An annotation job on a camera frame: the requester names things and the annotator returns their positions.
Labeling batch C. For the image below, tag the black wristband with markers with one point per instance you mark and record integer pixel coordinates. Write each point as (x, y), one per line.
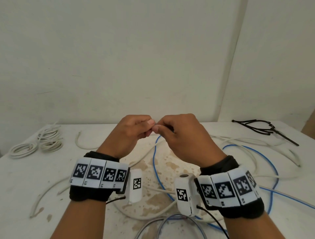
(83, 194)
(251, 211)

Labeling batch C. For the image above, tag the black left wristband with markers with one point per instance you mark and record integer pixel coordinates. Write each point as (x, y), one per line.
(83, 194)

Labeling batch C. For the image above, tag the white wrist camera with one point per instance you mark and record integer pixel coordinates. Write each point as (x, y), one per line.
(183, 209)
(134, 197)

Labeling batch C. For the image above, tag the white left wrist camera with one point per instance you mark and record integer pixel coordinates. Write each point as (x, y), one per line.
(134, 197)

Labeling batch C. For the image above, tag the person's left hand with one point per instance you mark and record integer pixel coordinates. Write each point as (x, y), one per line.
(123, 138)

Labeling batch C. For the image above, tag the person's right forearm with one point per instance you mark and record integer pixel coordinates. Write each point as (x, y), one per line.
(253, 229)

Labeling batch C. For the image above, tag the person's right hand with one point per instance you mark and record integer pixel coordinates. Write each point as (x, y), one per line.
(189, 140)

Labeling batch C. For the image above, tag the person's left forearm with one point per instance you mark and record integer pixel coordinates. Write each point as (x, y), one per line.
(78, 219)

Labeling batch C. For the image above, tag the black right wristband with markers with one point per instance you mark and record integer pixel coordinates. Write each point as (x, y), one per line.
(251, 211)

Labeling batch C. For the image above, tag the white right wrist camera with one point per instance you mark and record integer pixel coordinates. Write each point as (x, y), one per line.
(183, 209)

